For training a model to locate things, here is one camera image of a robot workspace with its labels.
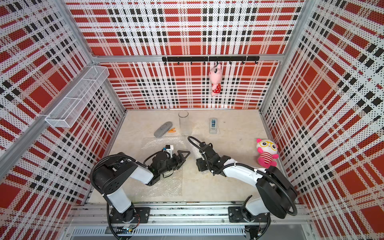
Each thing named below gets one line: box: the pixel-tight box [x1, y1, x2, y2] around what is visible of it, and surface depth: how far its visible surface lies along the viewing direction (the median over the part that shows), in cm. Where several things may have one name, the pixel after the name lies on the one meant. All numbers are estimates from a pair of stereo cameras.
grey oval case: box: [154, 121, 173, 138], surface depth 109 cm
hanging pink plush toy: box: [209, 61, 223, 96], surface depth 95 cm
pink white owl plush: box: [256, 138, 279, 168], surface depth 92 cm
